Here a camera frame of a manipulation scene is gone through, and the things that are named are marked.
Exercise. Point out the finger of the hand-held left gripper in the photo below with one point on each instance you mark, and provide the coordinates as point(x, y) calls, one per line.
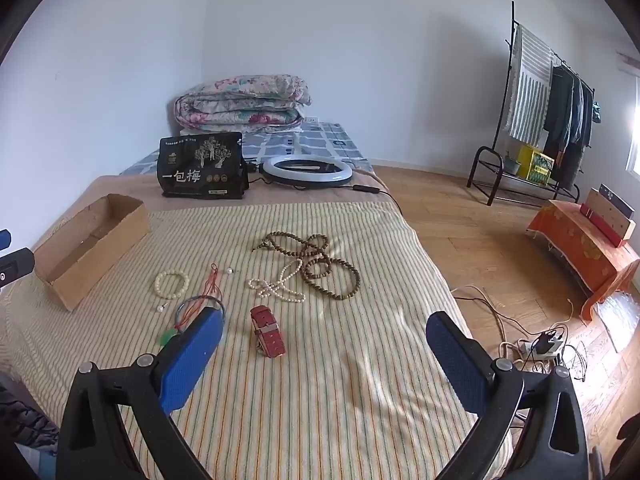
point(15, 265)

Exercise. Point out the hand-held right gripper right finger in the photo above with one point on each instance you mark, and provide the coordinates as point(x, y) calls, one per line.
point(455, 360)

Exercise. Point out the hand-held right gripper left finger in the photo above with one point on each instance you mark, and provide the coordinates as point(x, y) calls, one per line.
point(195, 355)

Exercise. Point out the blue bangle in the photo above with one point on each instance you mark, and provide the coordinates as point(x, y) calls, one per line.
point(192, 299)

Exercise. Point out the cardboard box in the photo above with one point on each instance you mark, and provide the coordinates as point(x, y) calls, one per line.
point(100, 240)

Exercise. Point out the white power strip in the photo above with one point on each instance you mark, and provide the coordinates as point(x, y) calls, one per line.
point(527, 349)

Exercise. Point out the black charger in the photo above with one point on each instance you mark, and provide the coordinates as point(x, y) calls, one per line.
point(542, 344)

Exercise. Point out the striped blanket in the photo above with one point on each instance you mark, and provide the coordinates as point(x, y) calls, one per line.
point(325, 360)

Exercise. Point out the dark patterned cloth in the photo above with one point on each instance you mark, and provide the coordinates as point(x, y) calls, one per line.
point(25, 420)

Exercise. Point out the orange cloth covered table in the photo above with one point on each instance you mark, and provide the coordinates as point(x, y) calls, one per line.
point(575, 240)

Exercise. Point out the black snack bag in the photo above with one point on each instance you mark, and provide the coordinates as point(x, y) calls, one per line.
point(200, 170)

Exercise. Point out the red box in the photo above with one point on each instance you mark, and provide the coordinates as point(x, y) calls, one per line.
point(600, 225)

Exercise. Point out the small green pot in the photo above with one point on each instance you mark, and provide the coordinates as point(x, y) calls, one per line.
point(510, 164)

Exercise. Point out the yellow box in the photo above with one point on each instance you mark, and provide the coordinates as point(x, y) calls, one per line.
point(535, 165)

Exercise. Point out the wooden box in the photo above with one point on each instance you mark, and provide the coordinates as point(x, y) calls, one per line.
point(612, 215)

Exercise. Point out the black clothes rack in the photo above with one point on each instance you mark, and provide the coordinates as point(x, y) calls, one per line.
point(489, 148)

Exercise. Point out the blue checked mattress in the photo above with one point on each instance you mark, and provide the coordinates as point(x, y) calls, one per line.
point(320, 140)

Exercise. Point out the folded floral quilt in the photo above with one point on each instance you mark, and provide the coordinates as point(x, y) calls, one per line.
point(240, 105)

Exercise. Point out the dark blue hanging jacket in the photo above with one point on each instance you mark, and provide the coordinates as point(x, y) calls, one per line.
point(580, 130)

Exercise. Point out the dark green hanging jacket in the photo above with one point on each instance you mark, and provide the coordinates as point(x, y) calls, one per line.
point(557, 105)

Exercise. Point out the window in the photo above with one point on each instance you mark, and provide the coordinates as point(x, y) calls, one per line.
point(635, 145)

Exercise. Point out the striped hanging towel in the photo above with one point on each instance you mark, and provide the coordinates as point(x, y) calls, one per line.
point(530, 85)

